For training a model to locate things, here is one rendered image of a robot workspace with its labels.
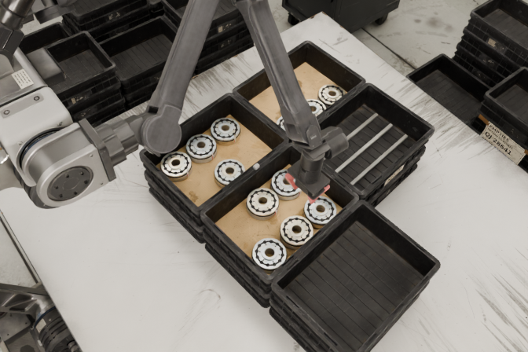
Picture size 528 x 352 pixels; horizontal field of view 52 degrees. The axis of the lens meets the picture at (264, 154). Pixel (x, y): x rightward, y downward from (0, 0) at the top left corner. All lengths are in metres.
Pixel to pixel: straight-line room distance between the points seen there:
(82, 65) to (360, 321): 1.77
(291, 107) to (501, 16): 2.10
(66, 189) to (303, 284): 0.80
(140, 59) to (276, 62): 1.67
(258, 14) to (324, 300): 0.84
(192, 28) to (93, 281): 0.96
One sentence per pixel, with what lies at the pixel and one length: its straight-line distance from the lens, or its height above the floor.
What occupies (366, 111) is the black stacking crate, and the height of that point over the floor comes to 0.83.
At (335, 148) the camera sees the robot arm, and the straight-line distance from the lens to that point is 1.36.
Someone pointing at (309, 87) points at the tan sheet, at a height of 0.83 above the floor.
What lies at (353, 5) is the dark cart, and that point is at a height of 0.35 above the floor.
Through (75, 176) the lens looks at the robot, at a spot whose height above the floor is 1.46.
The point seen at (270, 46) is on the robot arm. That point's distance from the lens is 1.24.
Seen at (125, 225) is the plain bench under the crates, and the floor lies 0.70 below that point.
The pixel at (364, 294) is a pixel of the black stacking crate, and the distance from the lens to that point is 1.65.
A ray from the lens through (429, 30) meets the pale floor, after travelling 3.78.
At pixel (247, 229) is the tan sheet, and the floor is 0.83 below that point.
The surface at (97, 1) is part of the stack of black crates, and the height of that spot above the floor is 0.49.
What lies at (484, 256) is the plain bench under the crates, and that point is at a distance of 1.97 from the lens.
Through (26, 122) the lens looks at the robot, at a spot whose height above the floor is 1.53.
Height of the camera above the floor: 2.32
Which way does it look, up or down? 54 degrees down
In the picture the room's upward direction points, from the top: 3 degrees clockwise
